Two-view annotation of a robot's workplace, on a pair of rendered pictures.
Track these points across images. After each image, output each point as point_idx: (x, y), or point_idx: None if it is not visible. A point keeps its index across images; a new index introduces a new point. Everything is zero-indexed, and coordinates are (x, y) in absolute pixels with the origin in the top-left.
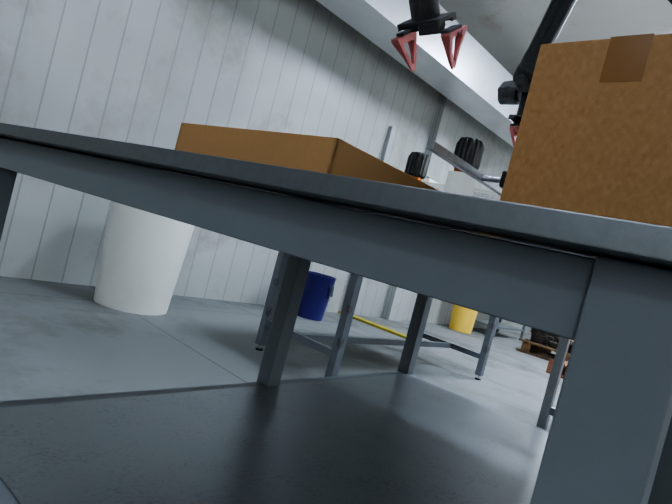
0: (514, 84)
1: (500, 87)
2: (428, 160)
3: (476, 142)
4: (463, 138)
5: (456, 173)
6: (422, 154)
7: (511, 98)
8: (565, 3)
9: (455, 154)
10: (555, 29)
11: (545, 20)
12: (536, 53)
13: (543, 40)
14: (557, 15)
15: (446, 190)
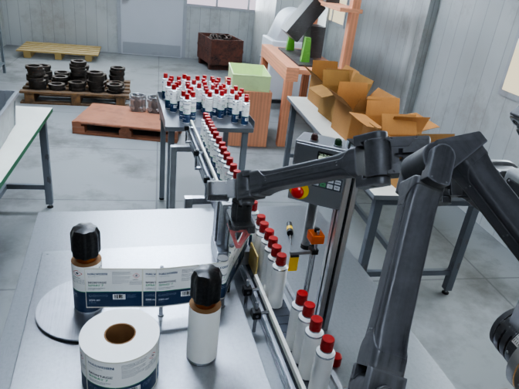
0: (229, 191)
1: (213, 194)
2: (99, 233)
3: (220, 279)
4: (204, 279)
5: (208, 316)
6: (93, 234)
7: (225, 201)
8: (330, 180)
9: (198, 295)
10: (306, 185)
11: (300, 183)
12: (274, 191)
13: (288, 187)
14: (315, 183)
15: (199, 331)
